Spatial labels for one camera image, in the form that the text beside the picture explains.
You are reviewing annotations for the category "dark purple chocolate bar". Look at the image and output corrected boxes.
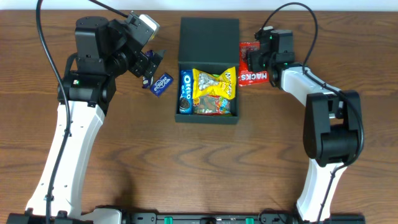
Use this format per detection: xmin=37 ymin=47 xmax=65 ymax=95
xmin=142 ymin=50 xmax=154 ymax=89

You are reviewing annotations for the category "red Hacks candy bag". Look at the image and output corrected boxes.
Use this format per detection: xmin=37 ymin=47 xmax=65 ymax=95
xmin=238 ymin=42 xmax=269 ymax=86

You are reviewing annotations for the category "blue Oreo cookie pack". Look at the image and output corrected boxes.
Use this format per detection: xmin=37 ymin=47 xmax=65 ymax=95
xmin=179 ymin=70 xmax=193 ymax=114

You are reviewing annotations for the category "yellow Hacks candy bag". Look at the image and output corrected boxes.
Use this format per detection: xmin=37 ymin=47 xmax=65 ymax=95
xmin=192 ymin=67 xmax=237 ymax=100

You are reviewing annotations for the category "Haribo gummy bag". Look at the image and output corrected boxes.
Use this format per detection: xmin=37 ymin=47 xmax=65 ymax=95
xmin=193 ymin=95 xmax=231 ymax=116

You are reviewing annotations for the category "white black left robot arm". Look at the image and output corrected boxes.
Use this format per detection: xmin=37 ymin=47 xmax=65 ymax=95
xmin=7 ymin=13 xmax=164 ymax=223

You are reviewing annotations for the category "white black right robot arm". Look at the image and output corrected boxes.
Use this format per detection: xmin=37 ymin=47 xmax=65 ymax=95
xmin=247 ymin=26 xmax=364 ymax=223

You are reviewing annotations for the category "blue Eclipse mint tin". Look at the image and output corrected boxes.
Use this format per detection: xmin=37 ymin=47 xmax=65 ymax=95
xmin=150 ymin=73 xmax=174 ymax=97

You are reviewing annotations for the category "black open gift box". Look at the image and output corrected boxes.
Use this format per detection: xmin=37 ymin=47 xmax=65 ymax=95
xmin=175 ymin=17 xmax=239 ymax=124

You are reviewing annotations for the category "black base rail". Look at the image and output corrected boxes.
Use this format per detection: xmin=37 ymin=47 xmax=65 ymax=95
xmin=6 ymin=213 xmax=366 ymax=224

